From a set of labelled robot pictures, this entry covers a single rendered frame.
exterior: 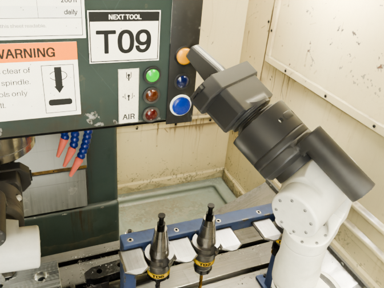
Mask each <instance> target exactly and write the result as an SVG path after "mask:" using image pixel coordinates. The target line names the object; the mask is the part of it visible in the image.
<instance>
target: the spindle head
mask: <svg viewBox="0 0 384 288"><path fill-rule="evenodd" d="M84 4H85V26H86V38H62V39H21V40H0V44H1V43H38V42H77V57H78V75H79V92H80V102H81V114H75V115H63V116H57V117H45V118H33V119H22V120H14V121H3V122H0V140H4V139H14V138H24V137H34V136H40V135H50V134H61V133H71V132H77V131H87V130H97V129H107V128H113V127H123V126H133V125H143V124H149V123H159V122H166V109H167V89H168V78H169V58H170V35H171V15H172V4H173V0H84ZM87 10H160V11H161V23H160V37H159V60H156V61H134V62H112V63H90V61H89V38H88V26H87ZM150 66H156V67H157V68H159V69H160V71H161V78H160V80H159V81H158V82H157V83H154V84H149V83H147V82H146V81H145V80H144V78H143V74H144V71H145V70H146V69H147V68H148V67H150ZM119 69H139V101H138V122H132V123H122V124H119V106H118V70H119ZM148 87H156V88H157V89H158V90H159V91H160V94H161V96H160V98H159V100H158V101H157V102H156V103H152V104H149V103H146V102H145V101H144V99H143V92H144V91H145V90H146V89H147V88H148ZM149 106H154V107H156V108H157V109H158V110H159V117H158V119H157V120H156V121H154V122H146V121H145V120H144V119H143V116H142V114H143V111H144V109H145V108H147V107H149Z"/></svg>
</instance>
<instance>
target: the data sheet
mask: <svg viewBox="0 0 384 288"><path fill-rule="evenodd" d="M62 38H86V26H85V4H84V0H0V40H21V39H62Z"/></svg>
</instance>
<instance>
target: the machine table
mask: <svg viewBox="0 0 384 288"><path fill-rule="evenodd" d="M234 232H235V234H236V236H237V238H239V240H240V241H241V243H242V246H241V247H240V248H239V249H238V250H239V251H238V250H237V251H230V252H228V251H224V250H221V248H219V253H218V255H217V256H216V257H215V261H214V263H213V264H212V270H211V271H210V272H209V274H208V275H204V276H203V281H202V288H262V287H261V286H260V284H259V283H258V281H257V280H256V276H257V275H260V274H264V273H267V270H268V266H269V262H270V261H269V260H270V258H271V254H272V253H271V250H272V248H271V247H272V244H273V241H271V242H270V241H267V240H264V239H263V238H262V237H261V236H260V234H259V232H257V231H256V229H255V228H254V226H252V227H247V228H244V229H239V230H234ZM104 247H105V248H104ZM112 247H113V248H112ZM257 247H259V248H257ZM119 251H120V241H114V242H109V243H104V244H101V245H96V246H91V247H86V248H82V249H77V250H72V251H67V252H64V253H59V254H54V255H48V256H45V257H41V264H42V263H46V262H51V261H56V260H58V267H59V275H60V279H62V280H61V286H62V288H70V286H71V285H75V288H87V287H88V288H90V287H89V286H92V285H89V286H88V284H86V283H85V275H84V274H83V273H84V271H85V272H86V271H88V269H90V268H91V267H95V266H98V265H102V264H104V263H108V262H111V261H115V260H118V259H120V257H119V254H118V252H119ZM222 253H223V254H222ZM221 254H222V255H221ZM71 256H72V257H71ZM229 256H230V257H229ZM74 257H76V258H74ZM111 257H112V258H111ZM219 258H220V259H219ZM93 259H94V260H93ZM108 259H109V260H108ZM79 260H80V261H82V262H81V263H80V264H81V265H80V264H79V265H78V263H79V262H78V261H79ZM85 260H86V261H85ZM77 262H78V263H77ZM90 262H91V263H92V264H91V263H90ZM174 264H175V265H174ZM236 267H237V268H236ZM247 267H248V268H247ZM66 268H67V269H66ZM80 270H81V271H80ZM251 270H252V271H251ZM256 270H257V271H256ZM81 273H82V274H81ZM253 274H255V275H253ZM72 275H73V276H72ZM82 275H83V276H82ZM199 276H200V275H199V274H198V273H196V272H195V271H194V261H192V262H189V263H182V262H181V263H180V262H176V261H175V259H174V262H173V265H172V266H171V268H170V275H169V279H166V280H165V281H162V282H161V283H160V288H198V286H199ZM80 277H81V278H80ZM68 279H69V280H68ZM83 281H84V282H83ZM236 283H237V284H236ZM242 283H243V284H242ZM86 285H87V286H86ZM92 287H93V286H92ZM109 288H121V287H120V277H118V278H114V279H111V280H109ZM136 288H155V282H154V281H152V280H151V279H150V278H147V271H145V272H144V273H143V274H142V275H138V276H136Z"/></svg>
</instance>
